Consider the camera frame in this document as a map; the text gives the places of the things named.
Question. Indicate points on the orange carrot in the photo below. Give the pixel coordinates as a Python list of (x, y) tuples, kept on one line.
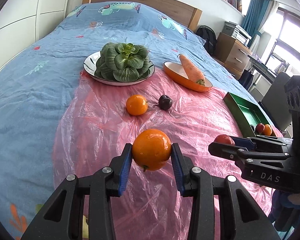
[(193, 73)]

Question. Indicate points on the desk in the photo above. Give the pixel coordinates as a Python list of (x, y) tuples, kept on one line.
[(263, 77)]

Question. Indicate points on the teal curtain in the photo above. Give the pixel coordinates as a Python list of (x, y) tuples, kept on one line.
[(257, 14)]

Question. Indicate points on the blue patterned bedsheet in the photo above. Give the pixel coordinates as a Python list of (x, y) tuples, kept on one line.
[(37, 86)]

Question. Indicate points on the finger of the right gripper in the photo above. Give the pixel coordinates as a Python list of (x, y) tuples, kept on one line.
[(262, 143), (237, 154)]

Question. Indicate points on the grey printer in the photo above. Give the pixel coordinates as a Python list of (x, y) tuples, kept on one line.
[(234, 30)]

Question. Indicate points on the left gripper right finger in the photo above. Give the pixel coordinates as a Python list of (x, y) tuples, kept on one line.
[(240, 215)]

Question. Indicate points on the orange mandarin back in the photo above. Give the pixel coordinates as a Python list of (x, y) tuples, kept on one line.
[(136, 105)]

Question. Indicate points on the blue gloved right hand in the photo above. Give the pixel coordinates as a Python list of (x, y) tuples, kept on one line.
[(284, 205)]

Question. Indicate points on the black backpack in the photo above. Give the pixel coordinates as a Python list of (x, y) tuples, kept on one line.
[(208, 35)]

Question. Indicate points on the green bok choy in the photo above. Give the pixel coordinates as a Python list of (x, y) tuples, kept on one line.
[(120, 55)]

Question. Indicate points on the orange mandarin front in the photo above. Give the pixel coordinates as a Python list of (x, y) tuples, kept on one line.
[(151, 150)]

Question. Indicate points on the green metal tray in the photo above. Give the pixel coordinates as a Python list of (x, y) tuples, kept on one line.
[(247, 114)]

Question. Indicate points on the wooden nightstand drawers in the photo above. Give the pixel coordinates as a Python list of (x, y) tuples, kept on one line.
[(231, 54)]

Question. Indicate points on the small green vegetable piece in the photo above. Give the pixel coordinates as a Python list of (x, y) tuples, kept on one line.
[(85, 228)]

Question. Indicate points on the grey chair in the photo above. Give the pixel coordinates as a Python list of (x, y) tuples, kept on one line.
[(274, 103)]

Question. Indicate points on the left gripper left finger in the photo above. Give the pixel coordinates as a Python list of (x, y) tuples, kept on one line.
[(61, 217)]

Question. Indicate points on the white wardrobe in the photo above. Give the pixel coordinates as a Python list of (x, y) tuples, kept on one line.
[(24, 22)]

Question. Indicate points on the pink plastic sheet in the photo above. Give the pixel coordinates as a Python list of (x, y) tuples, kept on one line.
[(152, 116)]

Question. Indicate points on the orange oval dish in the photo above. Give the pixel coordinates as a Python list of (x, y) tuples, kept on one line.
[(177, 74)]

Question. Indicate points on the large orange mandarin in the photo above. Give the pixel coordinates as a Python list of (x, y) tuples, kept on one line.
[(267, 130)]

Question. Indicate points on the dark plum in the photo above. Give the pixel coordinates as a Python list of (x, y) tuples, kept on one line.
[(165, 102)]

